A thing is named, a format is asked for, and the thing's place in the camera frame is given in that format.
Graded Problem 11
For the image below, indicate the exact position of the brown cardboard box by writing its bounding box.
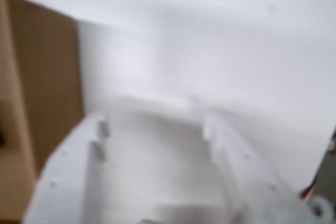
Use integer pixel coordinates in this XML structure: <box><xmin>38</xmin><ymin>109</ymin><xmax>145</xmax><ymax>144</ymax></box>
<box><xmin>0</xmin><ymin>0</ymin><xmax>86</xmax><ymax>223</ymax></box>

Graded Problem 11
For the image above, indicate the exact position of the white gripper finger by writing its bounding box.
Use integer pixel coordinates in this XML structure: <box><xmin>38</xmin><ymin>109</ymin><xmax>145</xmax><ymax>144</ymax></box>
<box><xmin>201</xmin><ymin>113</ymin><xmax>316</xmax><ymax>224</ymax></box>
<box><xmin>22</xmin><ymin>113</ymin><xmax>111</xmax><ymax>224</ymax></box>

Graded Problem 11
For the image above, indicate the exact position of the red white black servo cable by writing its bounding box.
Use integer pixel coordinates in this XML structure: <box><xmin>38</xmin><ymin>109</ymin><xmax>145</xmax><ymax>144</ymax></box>
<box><xmin>299</xmin><ymin>176</ymin><xmax>320</xmax><ymax>202</ymax></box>

